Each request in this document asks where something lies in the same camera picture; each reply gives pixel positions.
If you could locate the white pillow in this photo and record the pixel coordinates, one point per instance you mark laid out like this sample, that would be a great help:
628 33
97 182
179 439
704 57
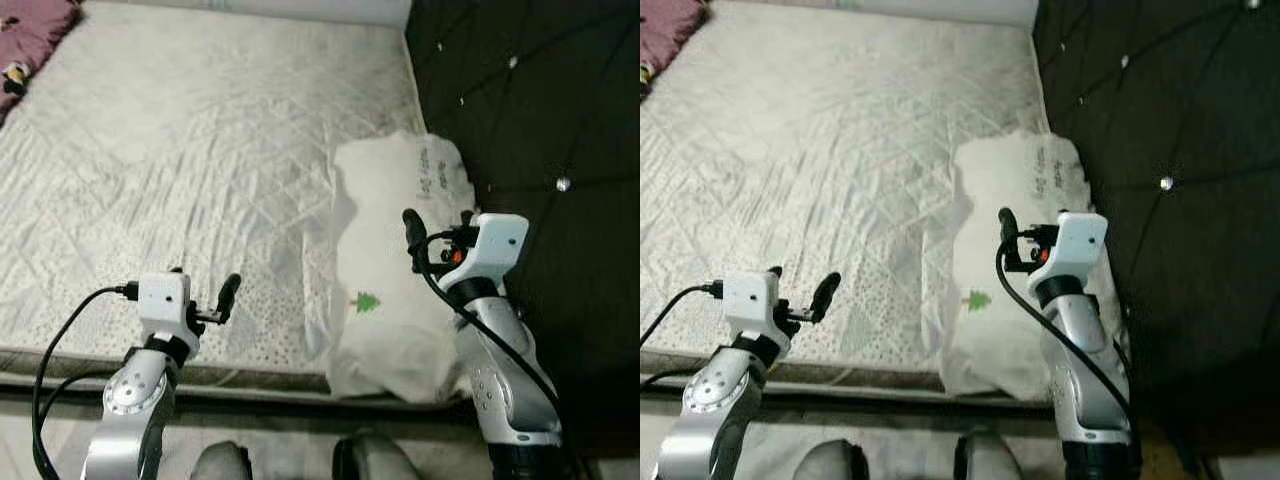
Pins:
385 250
1000 250

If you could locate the white quilted mattress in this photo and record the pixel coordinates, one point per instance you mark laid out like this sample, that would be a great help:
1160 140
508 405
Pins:
820 150
200 150

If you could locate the black tufted headboard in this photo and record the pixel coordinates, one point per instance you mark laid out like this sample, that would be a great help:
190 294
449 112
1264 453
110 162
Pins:
1200 100
560 100

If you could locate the grey right robot leg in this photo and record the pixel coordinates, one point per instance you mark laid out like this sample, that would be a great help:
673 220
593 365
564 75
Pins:
375 458
990 458

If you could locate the purple cartoon print blanket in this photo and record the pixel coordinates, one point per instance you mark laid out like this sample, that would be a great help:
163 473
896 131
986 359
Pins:
30 35
665 30

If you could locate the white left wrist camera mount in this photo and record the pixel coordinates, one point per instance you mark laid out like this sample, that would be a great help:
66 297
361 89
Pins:
750 298
163 298

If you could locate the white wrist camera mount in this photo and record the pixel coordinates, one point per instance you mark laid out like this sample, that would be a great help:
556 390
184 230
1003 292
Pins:
750 298
163 298
495 245
1078 243

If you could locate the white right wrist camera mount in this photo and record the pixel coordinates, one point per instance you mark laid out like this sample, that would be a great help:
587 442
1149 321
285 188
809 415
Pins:
495 245
1078 243

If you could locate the dark bed frame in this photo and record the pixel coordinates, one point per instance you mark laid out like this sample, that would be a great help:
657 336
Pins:
820 394
200 394

